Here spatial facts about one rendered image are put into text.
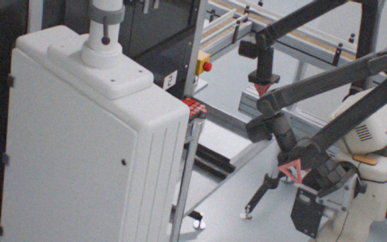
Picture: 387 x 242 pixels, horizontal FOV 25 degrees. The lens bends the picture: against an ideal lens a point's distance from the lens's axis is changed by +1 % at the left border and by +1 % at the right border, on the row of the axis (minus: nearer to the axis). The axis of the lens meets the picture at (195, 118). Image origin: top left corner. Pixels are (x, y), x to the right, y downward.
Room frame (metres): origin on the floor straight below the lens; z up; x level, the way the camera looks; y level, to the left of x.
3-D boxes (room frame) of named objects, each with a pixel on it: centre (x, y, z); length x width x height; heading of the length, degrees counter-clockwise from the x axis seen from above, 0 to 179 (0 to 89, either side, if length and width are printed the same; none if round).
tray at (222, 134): (2.78, -0.06, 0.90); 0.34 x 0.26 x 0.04; 63
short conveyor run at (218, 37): (3.42, 0.03, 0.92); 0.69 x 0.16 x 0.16; 153
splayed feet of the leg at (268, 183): (3.66, -0.44, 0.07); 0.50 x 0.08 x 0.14; 153
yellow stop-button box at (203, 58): (3.11, 0.04, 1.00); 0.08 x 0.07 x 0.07; 63
